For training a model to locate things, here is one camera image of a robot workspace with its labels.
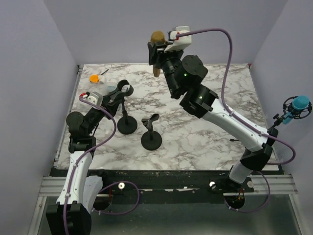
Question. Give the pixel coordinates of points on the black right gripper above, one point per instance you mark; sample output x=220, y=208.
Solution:
x=161, y=55

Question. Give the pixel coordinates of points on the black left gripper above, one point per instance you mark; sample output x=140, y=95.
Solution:
x=113, y=107

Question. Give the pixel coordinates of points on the gold microphone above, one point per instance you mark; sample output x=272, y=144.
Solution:
x=157, y=36

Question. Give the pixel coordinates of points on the black stand holding gold microphone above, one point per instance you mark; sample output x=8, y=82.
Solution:
x=126, y=124

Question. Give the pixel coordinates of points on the black round-base microphone stand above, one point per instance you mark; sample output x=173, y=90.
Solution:
x=151, y=140

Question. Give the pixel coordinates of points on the black tripod shock-mount stand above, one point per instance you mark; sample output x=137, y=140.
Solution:
x=276, y=122

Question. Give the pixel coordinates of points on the blue foam-head microphone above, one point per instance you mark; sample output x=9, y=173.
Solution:
x=296, y=105

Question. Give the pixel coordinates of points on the silver mesh-head microphone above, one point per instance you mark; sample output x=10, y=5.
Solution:
x=171, y=87

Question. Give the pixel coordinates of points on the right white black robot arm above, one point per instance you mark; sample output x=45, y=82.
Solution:
x=184, y=75

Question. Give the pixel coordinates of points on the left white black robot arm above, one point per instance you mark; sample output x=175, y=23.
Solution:
x=71, y=214

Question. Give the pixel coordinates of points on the orange round cap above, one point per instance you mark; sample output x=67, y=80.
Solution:
x=94, y=78

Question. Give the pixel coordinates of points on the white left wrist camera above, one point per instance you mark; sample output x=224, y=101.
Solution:
x=93, y=99

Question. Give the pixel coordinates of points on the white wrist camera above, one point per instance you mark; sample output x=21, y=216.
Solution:
x=93, y=99
x=176, y=43

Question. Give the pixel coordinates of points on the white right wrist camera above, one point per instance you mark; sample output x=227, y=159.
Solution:
x=176, y=43

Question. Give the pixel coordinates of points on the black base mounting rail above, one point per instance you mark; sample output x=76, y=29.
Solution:
x=131, y=187

